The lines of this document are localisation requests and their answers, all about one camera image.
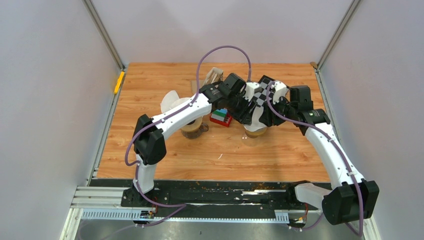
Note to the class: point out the yellow marker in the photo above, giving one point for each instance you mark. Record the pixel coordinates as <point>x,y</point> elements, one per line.
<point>119,82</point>

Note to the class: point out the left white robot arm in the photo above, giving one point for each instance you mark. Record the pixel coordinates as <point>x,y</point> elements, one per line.
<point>233,94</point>

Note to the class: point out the brown paper filter on table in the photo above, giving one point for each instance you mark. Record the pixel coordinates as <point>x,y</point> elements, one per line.
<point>195,86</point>

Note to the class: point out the clear glass beaker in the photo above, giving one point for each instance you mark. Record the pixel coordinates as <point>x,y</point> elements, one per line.
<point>253,141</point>

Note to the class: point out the glass coffee carafe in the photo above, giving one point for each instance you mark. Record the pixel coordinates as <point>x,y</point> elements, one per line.
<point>195,129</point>

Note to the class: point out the aluminium frame rail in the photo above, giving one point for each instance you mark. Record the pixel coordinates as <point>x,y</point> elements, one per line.
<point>101,200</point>

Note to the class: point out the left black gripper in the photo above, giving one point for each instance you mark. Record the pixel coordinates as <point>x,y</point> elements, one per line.
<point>244,117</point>

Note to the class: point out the white paper coffee filter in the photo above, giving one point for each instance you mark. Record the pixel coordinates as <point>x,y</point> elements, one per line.
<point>171,100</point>

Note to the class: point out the red toy brick stack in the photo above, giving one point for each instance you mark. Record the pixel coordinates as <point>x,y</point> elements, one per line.
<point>221,117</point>

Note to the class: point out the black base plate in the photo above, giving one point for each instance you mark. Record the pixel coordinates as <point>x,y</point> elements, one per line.
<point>217,199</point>

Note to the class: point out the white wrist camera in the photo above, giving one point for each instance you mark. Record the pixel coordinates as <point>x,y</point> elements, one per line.
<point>278,90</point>
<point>251,88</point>

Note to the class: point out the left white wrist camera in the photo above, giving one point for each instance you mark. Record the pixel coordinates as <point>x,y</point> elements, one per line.
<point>251,88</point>

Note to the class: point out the orange filter box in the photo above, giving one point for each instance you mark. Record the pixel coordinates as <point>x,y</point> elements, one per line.
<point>214,75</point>

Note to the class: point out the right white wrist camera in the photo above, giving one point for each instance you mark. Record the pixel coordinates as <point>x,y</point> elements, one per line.
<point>278,90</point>

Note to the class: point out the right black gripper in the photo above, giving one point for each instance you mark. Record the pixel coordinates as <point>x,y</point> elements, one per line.
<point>269,118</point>

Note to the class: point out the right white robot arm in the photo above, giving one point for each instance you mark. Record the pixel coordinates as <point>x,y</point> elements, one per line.
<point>331,152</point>

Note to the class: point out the black white chessboard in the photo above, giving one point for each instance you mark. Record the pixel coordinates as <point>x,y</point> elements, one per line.
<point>260,98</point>

